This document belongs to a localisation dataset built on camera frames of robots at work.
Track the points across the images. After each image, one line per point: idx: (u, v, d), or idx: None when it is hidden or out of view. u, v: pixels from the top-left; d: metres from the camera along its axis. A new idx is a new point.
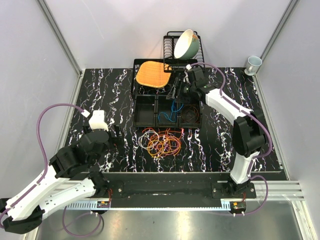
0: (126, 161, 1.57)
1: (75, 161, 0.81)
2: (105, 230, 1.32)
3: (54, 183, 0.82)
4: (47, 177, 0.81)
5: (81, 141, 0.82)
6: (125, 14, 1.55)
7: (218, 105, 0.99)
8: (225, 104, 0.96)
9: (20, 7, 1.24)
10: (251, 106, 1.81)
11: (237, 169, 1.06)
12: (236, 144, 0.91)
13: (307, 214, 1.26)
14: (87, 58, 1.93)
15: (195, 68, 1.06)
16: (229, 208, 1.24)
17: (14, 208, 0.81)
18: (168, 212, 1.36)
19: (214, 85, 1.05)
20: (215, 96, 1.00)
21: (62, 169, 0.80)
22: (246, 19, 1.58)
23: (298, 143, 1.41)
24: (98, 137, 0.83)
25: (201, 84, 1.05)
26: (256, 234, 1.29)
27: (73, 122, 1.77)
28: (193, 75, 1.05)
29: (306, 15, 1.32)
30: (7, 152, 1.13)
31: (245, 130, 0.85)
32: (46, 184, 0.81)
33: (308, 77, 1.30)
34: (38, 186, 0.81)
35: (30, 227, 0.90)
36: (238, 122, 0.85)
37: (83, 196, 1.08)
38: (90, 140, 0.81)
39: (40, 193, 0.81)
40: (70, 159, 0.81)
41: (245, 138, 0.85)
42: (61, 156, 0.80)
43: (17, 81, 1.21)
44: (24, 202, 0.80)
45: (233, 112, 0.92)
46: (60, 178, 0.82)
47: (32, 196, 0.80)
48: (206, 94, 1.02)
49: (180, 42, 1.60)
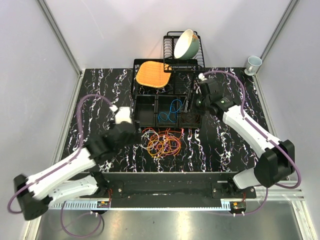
0: (126, 161, 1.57)
1: (106, 148, 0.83)
2: (105, 230, 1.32)
3: (84, 165, 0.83)
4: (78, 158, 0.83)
5: (112, 130, 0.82)
6: (125, 14, 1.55)
7: (239, 126, 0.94)
8: (249, 129, 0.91)
9: (20, 7, 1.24)
10: (251, 106, 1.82)
11: (246, 180, 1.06)
12: (260, 175, 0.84)
13: (307, 214, 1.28)
14: (87, 58, 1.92)
15: (209, 81, 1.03)
16: (229, 208, 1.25)
17: (37, 184, 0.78)
18: (168, 212, 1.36)
19: (232, 101, 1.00)
20: (237, 116, 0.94)
21: (94, 153, 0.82)
22: (246, 19, 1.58)
23: (297, 143, 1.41)
24: (127, 127, 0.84)
25: (217, 98, 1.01)
26: (256, 234, 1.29)
27: (73, 122, 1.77)
28: (207, 87, 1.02)
29: (307, 15, 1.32)
30: (7, 152, 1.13)
31: (275, 165, 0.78)
32: (78, 163, 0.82)
33: (309, 77, 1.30)
34: (70, 164, 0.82)
35: (35, 215, 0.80)
36: (267, 156, 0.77)
37: (87, 191, 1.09)
38: (121, 130, 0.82)
39: (69, 171, 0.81)
40: (101, 145, 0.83)
41: (272, 171, 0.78)
42: (94, 142, 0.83)
43: (17, 81, 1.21)
44: (52, 178, 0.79)
45: (259, 141, 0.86)
46: (91, 162, 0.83)
47: (61, 172, 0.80)
48: (224, 111, 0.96)
49: (180, 42, 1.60)
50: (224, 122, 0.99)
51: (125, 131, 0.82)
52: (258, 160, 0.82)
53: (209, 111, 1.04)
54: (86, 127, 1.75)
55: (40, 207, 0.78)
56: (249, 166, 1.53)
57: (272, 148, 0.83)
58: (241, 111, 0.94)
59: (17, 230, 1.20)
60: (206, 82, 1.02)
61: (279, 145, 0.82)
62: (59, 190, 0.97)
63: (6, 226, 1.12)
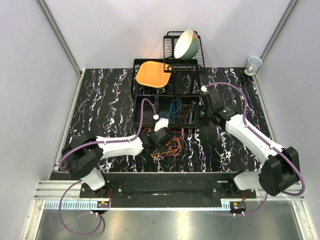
0: (126, 161, 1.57)
1: (150, 144, 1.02)
2: (105, 231, 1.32)
3: (135, 149, 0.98)
4: (135, 141, 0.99)
5: (157, 131, 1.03)
6: (125, 14, 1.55)
7: (242, 134, 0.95)
8: (251, 136, 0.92)
9: (19, 7, 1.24)
10: (251, 106, 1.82)
11: (248, 182, 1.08)
12: (264, 183, 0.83)
13: (307, 214, 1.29)
14: (87, 58, 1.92)
15: (211, 93, 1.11)
16: (229, 207, 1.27)
17: (105, 144, 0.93)
18: (168, 212, 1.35)
19: (234, 110, 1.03)
20: (239, 125, 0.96)
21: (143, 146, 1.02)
22: (246, 19, 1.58)
23: (297, 143, 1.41)
24: (169, 132, 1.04)
25: (219, 108, 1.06)
26: (256, 234, 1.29)
27: (73, 122, 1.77)
28: (209, 98, 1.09)
29: (307, 16, 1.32)
30: (6, 153, 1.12)
31: (278, 172, 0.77)
32: (134, 145, 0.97)
33: (309, 77, 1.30)
34: (129, 141, 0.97)
35: (80, 175, 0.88)
36: (270, 164, 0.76)
37: (97, 183, 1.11)
38: (165, 132, 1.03)
39: (126, 147, 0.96)
40: (147, 141, 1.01)
41: (277, 179, 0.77)
42: (144, 136, 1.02)
43: (17, 80, 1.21)
44: (114, 146, 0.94)
45: (262, 148, 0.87)
46: (138, 151, 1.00)
47: (121, 145, 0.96)
48: (227, 121, 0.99)
49: (180, 42, 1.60)
50: (227, 130, 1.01)
51: (168, 134, 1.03)
52: (262, 168, 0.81)
53: (212, 121, 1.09)
54: (86, 127, 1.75)
55: (90, 168, 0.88)
56: (249, 166, 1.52)
57: (275, 155, 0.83)
58: (243, 120, 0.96)
59: (17, 230, 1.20)
60: (208, 93, 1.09)
61: (283, 152, 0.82)
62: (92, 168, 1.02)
63: (6, 226, 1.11)
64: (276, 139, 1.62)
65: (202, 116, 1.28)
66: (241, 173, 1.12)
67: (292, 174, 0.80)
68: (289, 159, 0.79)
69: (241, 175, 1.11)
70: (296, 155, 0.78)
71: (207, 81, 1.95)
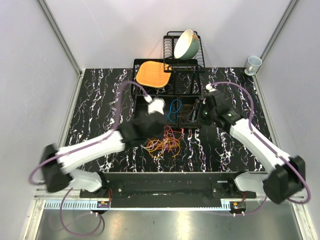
0: (126, 161, 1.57)
1: (135, 136, 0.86)
2: (105, 231, 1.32)
3: (113, 147, 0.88)
4: (111, 138, 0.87)
5: (144, 118, 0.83)
6: (125, 14, 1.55)
7: (247, 140, 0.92)
8: (257, 143, 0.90)
9: (19, 6, 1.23)
10: (251, 106, 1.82)
11: (249, 185, 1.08)
12: (269, 193, 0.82)
13: (307, 214, 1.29)
14: (87, 58, 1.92)
15: (216, 94, 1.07)
16: (229, 208, 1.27)
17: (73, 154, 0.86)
18: (168, 212, 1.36)
19: (240, 115, 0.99)
20: (245, 130, 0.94)
21: (125, 139, 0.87)
22: (246, 19, 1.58)
23: (297, 143, 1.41)
24: (160, 117, 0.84)
25: (223, 111, 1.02)
26: (256, 234, 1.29)
27: (73, 122, 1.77)
28: (214, 99, 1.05)
29: (307, 16, 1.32)
30: (6, 153, 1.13)
31: (285, 182, 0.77)
32: (106, 145, 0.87)
33: (309, 77, 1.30)
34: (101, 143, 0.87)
35: (58, 188, 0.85)
36: (277, 173, 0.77)
37: (93, 186, 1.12)
38: (153, 118, 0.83)
39: (98, 150, 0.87)
40: (130, 133, 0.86)
41: (284, 190, 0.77)
42: (124, 128, 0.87)
43: (16, 80, 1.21)
44: (80, 154, 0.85)
45: (267, 155, 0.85)
46: (122, 144, 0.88)
47: (92, 149, 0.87)
48: (232, 125, 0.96)
49: (180, 42, 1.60)
50: (231, 135, 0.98)
51: (156, 120, 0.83)
52: (268, 177, 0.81)
53: (216, 124, 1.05)
54: (86, 127, 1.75)
55: (62, 181, 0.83)
56: (249, 166, 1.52)
57: (282, 164, 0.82)
58: (249, 125, 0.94)
59: (17, 230, 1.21)
60: (213, 94, 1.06)
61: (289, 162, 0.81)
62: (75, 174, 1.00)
63: (6, 226, 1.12)
64: (276, 139, 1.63)
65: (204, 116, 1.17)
66: (242, 175, 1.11)
67: (297, 183, 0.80)
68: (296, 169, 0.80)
69: (242, 178, 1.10)
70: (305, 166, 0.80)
71: (207, 81, 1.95)
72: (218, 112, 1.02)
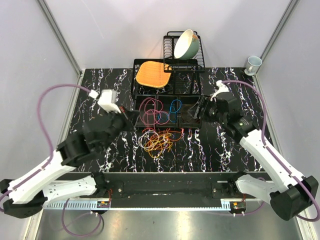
0: (126, 161, 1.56)
1: (81, 149, 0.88)
2: (105, 231, 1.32)
3: (59, 169, 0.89)
4: (52, 162, 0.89)
5: (83, 131, 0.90)
6: (125, 14, 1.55)
7: (259, 155, 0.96)
8: (269, 158, 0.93)
9: (19, 6, 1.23)
10: (251, 106, 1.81)
11: (250, 189, 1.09)
12: (279, 209, 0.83)
13: (307, 213, 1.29)
14: (87, 58, 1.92)
15: (228, 98, 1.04)
16: (229, 208, 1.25)
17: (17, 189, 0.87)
18: (168, 212, 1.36)
19: (251, 124, 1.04)
20: (257, 143, 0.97)
21: (69, 157, 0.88)
22: (246, 19, 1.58)
23: (297, 143, 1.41)
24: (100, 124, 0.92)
25: (234, 119, 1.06)
26: (256, 235, 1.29)
27: (73, 122, 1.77)
28: (227, 105, 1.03)
29: (307, 16, 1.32)
30: (7, 153, 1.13)
31: (297, 203, 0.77)
32: (52, 169, 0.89)
33: (308, 77, 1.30)
34: (42, 171, 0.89)
35: (29, 213, 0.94)
36: (290, 195, 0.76)
37: (84, 193, 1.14)
38: (89, 129, 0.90)
39: (46, 176, 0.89)
40: (77, 148, 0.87)
41: (293, 209, 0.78)
42: (70, 144, 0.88)
43: (16, 80, 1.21)
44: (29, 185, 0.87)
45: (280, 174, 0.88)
46: (66, 165, 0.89)
47: (38, 177, 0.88)
48: (244, 136, 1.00)
49: (180, 42, 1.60)
50: (241, 144, 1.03)
51: (95, 131, 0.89)
52: (279, 195, 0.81)
53: (226, 131, 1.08)
54: None
55: (25, 209, 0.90)
56: (249, 166, 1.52)
57: (294, 184, 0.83)
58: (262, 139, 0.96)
59: (17, 230, 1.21)
60: (226, 99, 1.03)
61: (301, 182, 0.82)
62: (55, 190, 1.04)
63: (6, 226, 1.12)
64: (276, 140, 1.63)
65: (211, 115, 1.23)
66: (245, 180, 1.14)
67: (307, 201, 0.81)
68: (308, 189, 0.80)
69: (245, 182, 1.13)
70: (316, 184, 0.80)
71: (207, 81, 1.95)
72: (229, 120, 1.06)
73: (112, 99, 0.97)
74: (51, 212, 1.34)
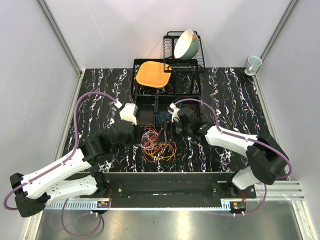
0: (126, 161, 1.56)
1: (102, 150, 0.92)
2: (105, 230, 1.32)
3: (78, 166, 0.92)
4: (72, 159, 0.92)
5: (108, 130, 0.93)
6: (125, 14, 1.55)
7: (222, 141, 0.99)
8: (229, 138, 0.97)
9: (19, 6, 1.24)
10: (251, 106, 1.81)
11: (246, 180, 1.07)
12: (259, 175, 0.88)
13: (307, 214, 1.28)
14: (87, 59, 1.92)
15: (186, 111, 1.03)
16: (229, 208, 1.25)
17: (31, 183, 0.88)
18: (168, 212, 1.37)
19: (209, 123, 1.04)
20: (215, 133, 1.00)
21: (90, 155, 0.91)
22: (246, 19, 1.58)
23: (297, 143, 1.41)
24: (124, 128, 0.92)
25: (197, 126, 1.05)
26: (256, 234, 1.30)
27: (73, 122, 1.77)
28: (187, 118, 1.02)
29: (307, 16, 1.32)
30: (6, 153, 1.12)
31: (262, 159, 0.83)
32: (71, 165, 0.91)
33: (309, 77, 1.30)
34: (62, 165, 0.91)
35: (33, 211, 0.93)
36: (252, 153, 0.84)
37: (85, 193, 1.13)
38: (116, 130, 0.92)
39: (62, 173, 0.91)
40: (97, 147, 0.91)
41: (266, 166, 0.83)
42: (90, 142, 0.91)
43: (17, 80, 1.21)
44: (44, 180, 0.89)
45: (239, 143, 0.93)
46: (86, 162, 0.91)
47: (54, 173, 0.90)
48: (205, 135, 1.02)
49: (180, 42, 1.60)
50: (210, 144, 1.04)
51: (120, 131, 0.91)
52: (248, 161, 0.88)
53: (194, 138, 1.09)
54: (86, 127, 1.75)
55: (33, 206, 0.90)
56: None
57: (252, 144, 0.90)
58: (216, 127, 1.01)
59: (17, 230, 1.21)
60: (185, 114, 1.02)
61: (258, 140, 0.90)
62: (57, 189, 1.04)
63: (5, 226, 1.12)
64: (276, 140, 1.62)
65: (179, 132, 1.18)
66: (237, 176, 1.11)
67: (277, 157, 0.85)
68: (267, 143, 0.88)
69: (238, 178, 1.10)
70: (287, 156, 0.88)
71: (207, 81, 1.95)
72: (193, 129, 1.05)
73: (134, 113, 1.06)
74: (50, 212, 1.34)
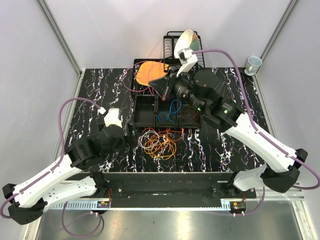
0: (126, 161, 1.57)
1: (91, 153, 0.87)
2: (105, 230, 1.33)
3: (67, 172, 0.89)
4: (61, 165, 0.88)
5: (99, 134, 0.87)
6: (125, 14, 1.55)
7: (253, 142, 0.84)
8: (264, 144, 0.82)
9: (19, 6, 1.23)
10: (251, 106, 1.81)
11: (249, 183, 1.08)
12: (274, 184, 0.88)
13: (307, 214, 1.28)
14: (87, 58, 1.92)
15: (213, 83, 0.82)
16: (229, 208, 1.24)
17: (23, 193, 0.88)
18: (168, 212, 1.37)
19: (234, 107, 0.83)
20: (248, 131, 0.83)
21: (78, 159, 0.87)
22: (245, 20, 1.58)
23: (297, 143, 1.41)
24: (115, 132, 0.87)
25: (216, 106, 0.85)
26: (256, 234, 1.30)
27: (73, 122, 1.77)
28: (212, 92, 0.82)
29: (307, 16, 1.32)
30: (6, 154, 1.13)
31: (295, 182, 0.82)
32: (60, 172, 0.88)
33: (309, 77, 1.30)
34: (52, 173, 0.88)
35: (31, 219, 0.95)
36: (292, 176, 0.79)
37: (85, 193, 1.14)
38: (107, 134, 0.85)
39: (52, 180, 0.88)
40: (85, 150, 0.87)
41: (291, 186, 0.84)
42: (78, 146, 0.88)
43: (17, 80, 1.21)
44: (35, 189, 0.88)
45: (280, 160, 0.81)
46: (75, 167, 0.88)
47: (43, 182, 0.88)
48: (231, 122, 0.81)
49: (179, 42, 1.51)
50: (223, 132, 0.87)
51: (112, 135, 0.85)
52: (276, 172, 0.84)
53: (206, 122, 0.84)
54: (86, 127, 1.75)
55: (29, 214, 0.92)
56: (249, 166, 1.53)
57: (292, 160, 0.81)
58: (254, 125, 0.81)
59: (18, 231, 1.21)
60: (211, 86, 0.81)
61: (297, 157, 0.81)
62: (54, 194, 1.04)
63: (5, 227, 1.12)
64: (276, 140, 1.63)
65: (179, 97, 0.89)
66: (240, 178, 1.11)
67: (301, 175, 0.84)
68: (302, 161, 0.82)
69: (241, 180, 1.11)
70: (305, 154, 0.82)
71: None
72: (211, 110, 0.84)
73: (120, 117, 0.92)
74: (50, 212, 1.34)
